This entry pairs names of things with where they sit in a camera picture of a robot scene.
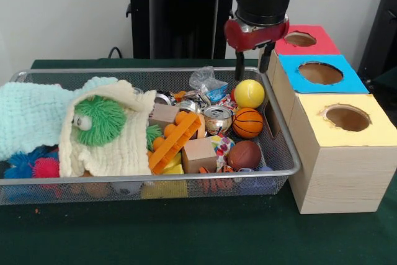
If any dark green table cloth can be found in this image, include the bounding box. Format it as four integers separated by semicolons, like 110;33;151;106
0;58;397;265

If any crushed clear plastic bottle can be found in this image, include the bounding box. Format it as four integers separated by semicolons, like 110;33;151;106
188;66;229;103

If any black pedestal cable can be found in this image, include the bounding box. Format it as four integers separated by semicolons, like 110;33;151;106
107;47;135;59

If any crushed printed drink can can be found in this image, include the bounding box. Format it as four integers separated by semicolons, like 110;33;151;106
203;104;233;137

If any wooden box with three holes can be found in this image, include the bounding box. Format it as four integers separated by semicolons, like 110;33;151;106
257;24;397;215

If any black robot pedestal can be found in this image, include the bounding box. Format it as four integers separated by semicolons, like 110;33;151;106
119;0;251;60

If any orange toy brick with pegs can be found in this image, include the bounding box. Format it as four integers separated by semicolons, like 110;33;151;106
148;112;202;175

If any wire mesh bin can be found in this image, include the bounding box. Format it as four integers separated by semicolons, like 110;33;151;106
0;66;302;206

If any small brown football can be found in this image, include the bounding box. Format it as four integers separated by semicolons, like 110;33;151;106
227;140;262;171

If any cream waffle cloth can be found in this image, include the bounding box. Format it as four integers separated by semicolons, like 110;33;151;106
58;79;158;178

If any small orange basketball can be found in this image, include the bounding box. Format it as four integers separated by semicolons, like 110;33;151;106
232;107;264;139

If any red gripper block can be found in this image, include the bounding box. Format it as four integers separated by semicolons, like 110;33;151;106
224;16;290;80

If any yellow ball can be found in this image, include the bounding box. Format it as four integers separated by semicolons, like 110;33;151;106
234;79;265;110

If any black chair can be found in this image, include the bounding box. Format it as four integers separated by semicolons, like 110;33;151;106
356;0;397;92

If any mint waffle cloth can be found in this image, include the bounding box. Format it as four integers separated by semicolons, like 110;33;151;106
0;77;118;162

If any green spiky toy with eyes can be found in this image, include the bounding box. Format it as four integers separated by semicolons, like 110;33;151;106
71;95;127;148

